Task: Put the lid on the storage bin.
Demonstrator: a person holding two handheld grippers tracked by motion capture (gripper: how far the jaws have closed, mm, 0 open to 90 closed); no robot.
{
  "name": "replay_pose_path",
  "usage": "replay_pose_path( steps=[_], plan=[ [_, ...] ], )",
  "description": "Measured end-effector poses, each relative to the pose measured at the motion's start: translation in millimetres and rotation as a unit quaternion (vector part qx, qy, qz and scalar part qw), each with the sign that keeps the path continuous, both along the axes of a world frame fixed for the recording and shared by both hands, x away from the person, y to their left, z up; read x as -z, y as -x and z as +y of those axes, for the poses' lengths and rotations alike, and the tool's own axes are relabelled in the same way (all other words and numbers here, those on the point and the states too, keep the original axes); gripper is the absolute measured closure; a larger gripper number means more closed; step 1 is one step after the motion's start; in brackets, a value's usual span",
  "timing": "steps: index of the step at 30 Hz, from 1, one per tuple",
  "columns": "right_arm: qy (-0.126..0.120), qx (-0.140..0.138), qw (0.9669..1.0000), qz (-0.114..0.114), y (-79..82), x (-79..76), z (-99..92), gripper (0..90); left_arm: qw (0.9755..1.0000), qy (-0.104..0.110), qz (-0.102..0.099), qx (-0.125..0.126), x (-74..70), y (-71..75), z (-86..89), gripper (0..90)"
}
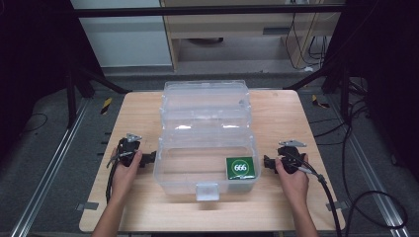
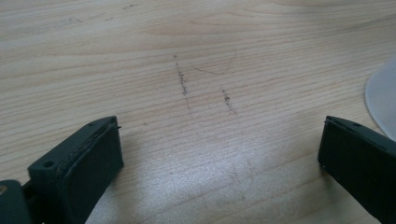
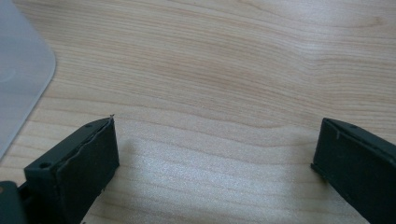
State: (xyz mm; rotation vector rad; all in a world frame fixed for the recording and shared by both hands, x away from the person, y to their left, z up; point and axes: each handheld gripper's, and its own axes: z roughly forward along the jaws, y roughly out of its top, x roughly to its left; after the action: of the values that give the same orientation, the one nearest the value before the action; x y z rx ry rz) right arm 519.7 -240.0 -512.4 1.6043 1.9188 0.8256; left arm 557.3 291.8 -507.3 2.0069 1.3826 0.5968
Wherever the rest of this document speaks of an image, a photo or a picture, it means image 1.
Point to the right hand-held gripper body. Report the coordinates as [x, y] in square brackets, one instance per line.
[290, 158]

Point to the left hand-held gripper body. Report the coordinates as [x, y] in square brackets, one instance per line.
[126, 149]

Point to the green card box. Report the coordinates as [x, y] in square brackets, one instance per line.
[240, 168]

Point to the clear plastic storage box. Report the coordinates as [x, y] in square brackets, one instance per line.
[206, 131]

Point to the person's right hand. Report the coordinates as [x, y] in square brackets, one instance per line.
[293, 186]

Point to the person's left hand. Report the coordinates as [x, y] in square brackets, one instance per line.
[123, 177]

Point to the yellow black striped tape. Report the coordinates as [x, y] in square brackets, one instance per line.
[106, 106]
[318, 102]

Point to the grey tape piece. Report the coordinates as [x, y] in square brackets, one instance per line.
[88, 206]
[337, 205]

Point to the black metal stand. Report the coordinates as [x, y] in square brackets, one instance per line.
[342, 85]
[70, 95]

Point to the white cabinet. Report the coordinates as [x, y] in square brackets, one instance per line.
[125, 39]

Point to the dark curtain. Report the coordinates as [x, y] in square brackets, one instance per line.
[388, 82]
[29, 65]

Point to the light wooden desk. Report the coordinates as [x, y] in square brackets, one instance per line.
[230, 26]

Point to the black horizontal bar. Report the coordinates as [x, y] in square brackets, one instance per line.
[197, 11]

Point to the metal floor rail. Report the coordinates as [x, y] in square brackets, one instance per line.
[372, 184]
[49, 168]

